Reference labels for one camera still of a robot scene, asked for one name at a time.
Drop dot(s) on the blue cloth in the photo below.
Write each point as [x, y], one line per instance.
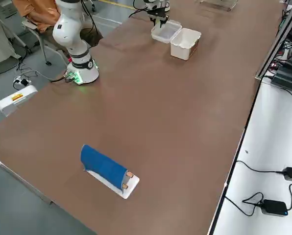
[99, 164]

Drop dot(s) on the person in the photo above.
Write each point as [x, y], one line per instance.
[38, 12]

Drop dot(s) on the white board with wooden pegs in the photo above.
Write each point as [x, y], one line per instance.
[130, 189]

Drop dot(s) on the aluminium frame post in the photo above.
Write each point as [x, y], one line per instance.
[273, 49]

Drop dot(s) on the translucent white box lid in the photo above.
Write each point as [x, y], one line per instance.
[166, 33]

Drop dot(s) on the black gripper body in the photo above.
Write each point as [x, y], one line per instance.
[157, 13]

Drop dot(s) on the grey chair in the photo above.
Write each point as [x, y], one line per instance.
[29, 24]

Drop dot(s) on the white preservation box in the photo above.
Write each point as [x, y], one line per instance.
[180, 52]

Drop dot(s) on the white floor power strip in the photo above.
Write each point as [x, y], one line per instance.
[22, 81]

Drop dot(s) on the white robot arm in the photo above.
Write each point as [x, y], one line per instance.
[72, 34]

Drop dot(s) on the white case with yellow label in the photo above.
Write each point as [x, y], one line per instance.
[26, 93]

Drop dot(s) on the white desk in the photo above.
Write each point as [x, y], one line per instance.
[271, 137]

